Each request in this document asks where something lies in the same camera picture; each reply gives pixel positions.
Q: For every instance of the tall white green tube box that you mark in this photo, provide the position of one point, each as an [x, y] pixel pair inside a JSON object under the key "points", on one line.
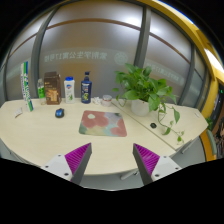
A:
{"points": [[25, 86]]}

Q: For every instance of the small white packet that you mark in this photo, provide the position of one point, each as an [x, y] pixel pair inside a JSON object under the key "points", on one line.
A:
{"points": [[18, 112]]}

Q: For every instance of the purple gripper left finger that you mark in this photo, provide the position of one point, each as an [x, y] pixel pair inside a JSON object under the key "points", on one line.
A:
{"points": [[71, 166]]}

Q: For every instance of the dark blue shampoo bottle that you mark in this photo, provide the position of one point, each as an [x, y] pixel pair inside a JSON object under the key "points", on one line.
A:
{"points": [[86, 86]]}

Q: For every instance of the clear green water bottle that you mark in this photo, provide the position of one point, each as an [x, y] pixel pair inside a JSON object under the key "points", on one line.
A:
{"points": [[41, 91]]}

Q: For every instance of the small white crumpled object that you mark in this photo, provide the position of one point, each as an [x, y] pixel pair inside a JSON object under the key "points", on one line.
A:
{"points": [[97, 100]]}

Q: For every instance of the blue computer mouse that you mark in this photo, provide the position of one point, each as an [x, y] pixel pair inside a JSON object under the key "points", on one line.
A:
{"points": [[59, 113]]}

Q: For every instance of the brown carton box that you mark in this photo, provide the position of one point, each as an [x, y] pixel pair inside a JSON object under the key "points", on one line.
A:
{"points": [[52, 85]]}

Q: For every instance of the small black round cap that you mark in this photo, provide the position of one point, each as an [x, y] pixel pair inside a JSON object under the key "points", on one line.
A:
{"points": [[153, 125]]}

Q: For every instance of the floral mouse pad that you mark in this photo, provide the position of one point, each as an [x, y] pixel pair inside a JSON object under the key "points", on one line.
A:
{"points": [[98, 123]]}

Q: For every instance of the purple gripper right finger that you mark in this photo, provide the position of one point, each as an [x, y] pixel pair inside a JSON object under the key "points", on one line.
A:
{"points": [[151, 166]]}

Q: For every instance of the small white round jar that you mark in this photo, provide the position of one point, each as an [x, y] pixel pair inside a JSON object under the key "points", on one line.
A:
{"points": [[106, 100]]}

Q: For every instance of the green potted plant white pot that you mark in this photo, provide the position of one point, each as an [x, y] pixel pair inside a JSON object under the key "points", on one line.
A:
{"points": [[137, 84]]}

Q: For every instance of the white lotion bottle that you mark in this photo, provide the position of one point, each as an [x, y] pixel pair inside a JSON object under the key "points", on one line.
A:
{"points": [[69, 86]]}

